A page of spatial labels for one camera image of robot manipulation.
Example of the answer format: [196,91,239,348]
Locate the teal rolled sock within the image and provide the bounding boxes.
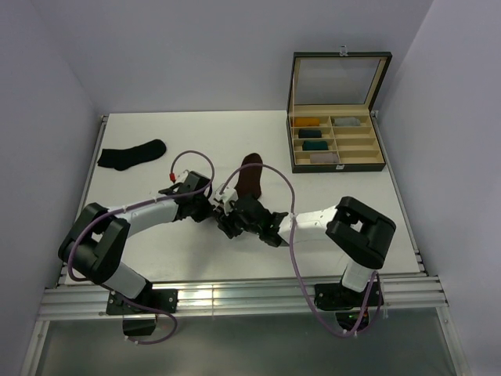
[302,140,329,151]

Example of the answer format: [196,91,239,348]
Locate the brown striped sock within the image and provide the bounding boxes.
[235,153,263,199]

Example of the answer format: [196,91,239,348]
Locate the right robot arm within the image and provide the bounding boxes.
[214,194,396,306]

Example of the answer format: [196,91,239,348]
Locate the black compartment storage box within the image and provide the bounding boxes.
[287,49,392,173]

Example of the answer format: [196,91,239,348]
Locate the purple cable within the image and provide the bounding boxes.
[217,164,383,340]
[67,150,215,345]

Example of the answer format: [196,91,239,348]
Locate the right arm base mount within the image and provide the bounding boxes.
[314,281,384,332]

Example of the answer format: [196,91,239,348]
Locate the orange rolled sock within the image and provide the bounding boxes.
[293,117,320,128]

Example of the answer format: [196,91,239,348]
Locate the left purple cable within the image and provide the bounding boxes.
[67,150,215,345]

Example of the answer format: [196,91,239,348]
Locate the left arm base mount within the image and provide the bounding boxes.
[106,289,178,345]

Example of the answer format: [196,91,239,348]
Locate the dark rolled sock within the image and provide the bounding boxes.
[297,128,323,139]

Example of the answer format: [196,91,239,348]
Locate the black sock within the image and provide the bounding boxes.
[97,139,167,172]

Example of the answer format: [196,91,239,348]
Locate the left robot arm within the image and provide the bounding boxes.
[58,172,213,313]

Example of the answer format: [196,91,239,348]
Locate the aluminium frame rail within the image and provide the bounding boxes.
[20,111,472,375]

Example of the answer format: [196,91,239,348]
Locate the pink-grey rolled sock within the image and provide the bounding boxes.
[310,153,339,165]

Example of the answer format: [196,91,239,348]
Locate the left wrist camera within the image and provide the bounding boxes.
[158,169,189,196]

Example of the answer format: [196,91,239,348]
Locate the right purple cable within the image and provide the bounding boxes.
[217,164,383,340]

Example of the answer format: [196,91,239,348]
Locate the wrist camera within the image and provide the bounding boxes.
[211,186,238,215]
[158,169,189,196]

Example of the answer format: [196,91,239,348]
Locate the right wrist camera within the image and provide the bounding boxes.
[211,186,238,215]

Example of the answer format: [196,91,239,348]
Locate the light grey rolled sock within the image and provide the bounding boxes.
[333,117,361,127]

